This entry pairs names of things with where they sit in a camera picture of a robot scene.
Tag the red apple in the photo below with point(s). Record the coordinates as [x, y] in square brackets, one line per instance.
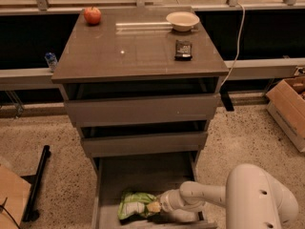
[92, 15]

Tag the black metal pole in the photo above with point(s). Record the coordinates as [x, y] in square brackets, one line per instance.
[30, 213]

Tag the white bowl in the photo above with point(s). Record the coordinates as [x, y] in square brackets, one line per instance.
[182, 20]

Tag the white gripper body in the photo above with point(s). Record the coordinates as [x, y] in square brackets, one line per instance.
[167, 200]

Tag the black snack bar packet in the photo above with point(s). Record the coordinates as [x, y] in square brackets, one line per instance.
[183, 50]

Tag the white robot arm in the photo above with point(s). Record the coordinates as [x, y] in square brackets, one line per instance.
[253, 199]

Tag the grey drawer cabinet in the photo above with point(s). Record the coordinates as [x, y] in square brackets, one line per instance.
[130, 54]

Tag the open bottom drawer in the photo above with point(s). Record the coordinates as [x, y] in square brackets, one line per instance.
[153, 174]

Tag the cardboard box right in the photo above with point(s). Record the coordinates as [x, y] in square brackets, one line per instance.
[287, 107]

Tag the cardboard sheet left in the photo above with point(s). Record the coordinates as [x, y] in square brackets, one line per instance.
[14, 194]

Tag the middle drawer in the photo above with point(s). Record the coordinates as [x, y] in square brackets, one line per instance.
[143, 144]

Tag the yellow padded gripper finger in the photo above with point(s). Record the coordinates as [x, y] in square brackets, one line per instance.
[154, 207]

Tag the top drawer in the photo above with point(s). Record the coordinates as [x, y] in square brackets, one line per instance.
[142, 110]

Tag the green rice chip bag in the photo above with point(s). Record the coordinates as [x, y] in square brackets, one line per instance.
[135, 203]

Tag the plastic water bottle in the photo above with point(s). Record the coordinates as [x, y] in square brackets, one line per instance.
[51, 60]

